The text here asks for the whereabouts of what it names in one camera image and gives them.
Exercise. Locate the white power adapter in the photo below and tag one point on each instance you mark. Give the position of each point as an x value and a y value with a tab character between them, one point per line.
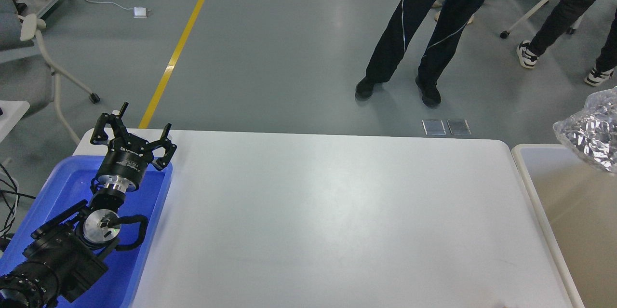
140	12

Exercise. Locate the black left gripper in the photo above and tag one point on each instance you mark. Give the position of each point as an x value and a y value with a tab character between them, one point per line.
123	162

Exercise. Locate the right metal floor plate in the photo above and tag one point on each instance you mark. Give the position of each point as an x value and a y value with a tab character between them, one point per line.
459	127

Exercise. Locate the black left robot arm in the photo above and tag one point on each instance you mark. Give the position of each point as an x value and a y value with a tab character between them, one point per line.
67	254

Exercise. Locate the left metal floor plate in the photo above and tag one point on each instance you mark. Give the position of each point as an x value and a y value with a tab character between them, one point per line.
434	127

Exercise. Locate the metal floor plate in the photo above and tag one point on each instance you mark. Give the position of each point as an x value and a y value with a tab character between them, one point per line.
459	127
434	127

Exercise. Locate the white plastic bin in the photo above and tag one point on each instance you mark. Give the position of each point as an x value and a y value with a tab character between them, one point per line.
576	206

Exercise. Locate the person with white sneakers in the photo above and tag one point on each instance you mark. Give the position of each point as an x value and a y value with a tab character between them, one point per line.
558	21

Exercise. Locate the grey office chair left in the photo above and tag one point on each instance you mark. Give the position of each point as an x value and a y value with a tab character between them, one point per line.
30	79

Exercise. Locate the silver foil bag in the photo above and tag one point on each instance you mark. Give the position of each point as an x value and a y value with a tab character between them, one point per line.
591	133

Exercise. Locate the white side table corner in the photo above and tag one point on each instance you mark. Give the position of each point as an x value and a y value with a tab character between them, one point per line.
12	112

